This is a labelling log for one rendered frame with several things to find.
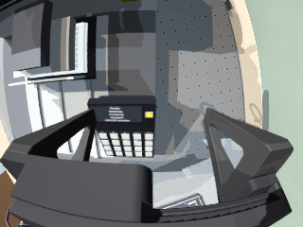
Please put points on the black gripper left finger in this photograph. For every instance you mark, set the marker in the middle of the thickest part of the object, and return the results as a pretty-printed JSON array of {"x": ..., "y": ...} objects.
[{"x": 46, "y": 141}]

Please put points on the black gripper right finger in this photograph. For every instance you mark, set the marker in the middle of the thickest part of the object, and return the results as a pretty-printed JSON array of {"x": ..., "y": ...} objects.
[{"x": 264, "y": 153}]

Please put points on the grey perforated base plate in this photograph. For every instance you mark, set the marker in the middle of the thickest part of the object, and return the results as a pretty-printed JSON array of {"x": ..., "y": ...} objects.
[{"x": 197, "y": 67}]

